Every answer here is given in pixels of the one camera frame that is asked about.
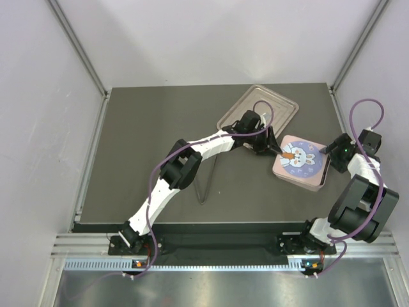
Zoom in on slotted cable duct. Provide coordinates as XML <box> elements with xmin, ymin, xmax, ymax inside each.
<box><xmin>63</xmin><ymin>258</ymin><xmax>322</xmax><ymax>272</ymax></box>

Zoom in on small plain metal tray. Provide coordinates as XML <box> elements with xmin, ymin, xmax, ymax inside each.
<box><xmin>272</xmin><ymin>134</ymin><xmax>332</xmax><ymax>188</ymax></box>

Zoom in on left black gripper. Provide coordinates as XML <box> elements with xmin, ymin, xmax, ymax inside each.
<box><xmin>245</xmin><ymin>125</ymin><xmax>282</xmax><ymax>156</ymax></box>

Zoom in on large stepped metal tray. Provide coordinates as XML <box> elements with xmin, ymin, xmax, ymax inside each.
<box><xmin>216</xmin><ymin>84</ymin><xmax>299</xmax><ymax>138</ymax></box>

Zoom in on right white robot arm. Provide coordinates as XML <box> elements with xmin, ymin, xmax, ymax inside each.
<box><xmin>298</xmin><ymin>129</ymin><xmax>399</xmax><ymax>253</ymax></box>

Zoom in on aluminium frame post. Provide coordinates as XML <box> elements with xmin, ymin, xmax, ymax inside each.
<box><xmin>329</xmin><ymin>0</ymin><xmax>391</xmax><ymax>95</ymax></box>
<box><xmin>45</xmin><ymin>0</ymin><xmax>108</xmax><ymax>97</ymax></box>

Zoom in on pink chocolate tin box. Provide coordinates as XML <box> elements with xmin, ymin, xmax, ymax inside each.
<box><xmin>272</xmin><ymin>160</ymin><xmax>329</xmax><ymax>192</ymax></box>

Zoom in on metal serving tongs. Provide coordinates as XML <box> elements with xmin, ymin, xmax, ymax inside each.
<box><xmin>193</xmin><ymin>155</ymin><xmax>220</xmax><ymax>205</ymax></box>

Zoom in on left aluminium frame post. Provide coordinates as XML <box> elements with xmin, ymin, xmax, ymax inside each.
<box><xmin>45</xmin><ymin>0</ymin><xmax>108</xmax><ymax>97</ymax></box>

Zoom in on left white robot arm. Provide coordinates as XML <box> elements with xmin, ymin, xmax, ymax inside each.
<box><xmin>119</xmin><ymin>109</ymin><xmax>282</xmax><ymax>254</ymax></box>

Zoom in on right aluminium frame post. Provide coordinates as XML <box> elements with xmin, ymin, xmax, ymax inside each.
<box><xmin>329</xmin><ymin>0</ymin><xmax>391</xmax><ymax>95</ymax></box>

